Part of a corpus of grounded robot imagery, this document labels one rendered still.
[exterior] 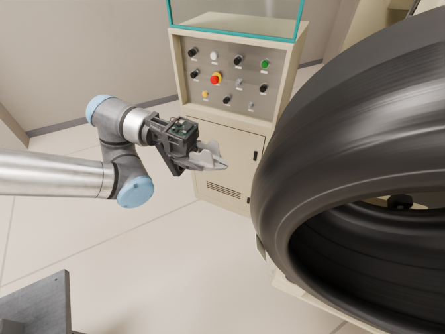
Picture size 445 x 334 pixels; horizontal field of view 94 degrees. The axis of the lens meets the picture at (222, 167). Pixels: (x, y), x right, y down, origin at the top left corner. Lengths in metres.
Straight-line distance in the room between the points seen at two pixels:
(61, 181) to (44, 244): 1.63
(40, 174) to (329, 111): 0.47
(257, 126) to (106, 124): 0.73
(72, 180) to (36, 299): 0.73
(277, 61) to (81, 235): 1.77
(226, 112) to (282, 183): 0.90
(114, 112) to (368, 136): 0.50
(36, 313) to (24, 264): 0.99
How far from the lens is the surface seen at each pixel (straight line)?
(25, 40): 2.87
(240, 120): 1.11
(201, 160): 0.48
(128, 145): 0.63
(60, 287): 1.14
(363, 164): 0.25
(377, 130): 0.25
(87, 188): 0.51
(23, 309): 1.18
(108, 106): 0.59
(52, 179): 0.50
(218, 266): 1.60
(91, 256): 1.87
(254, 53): 1.01
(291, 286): 0.71
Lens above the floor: 1.52
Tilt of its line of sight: 46 degrees down
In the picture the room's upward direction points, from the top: straight up
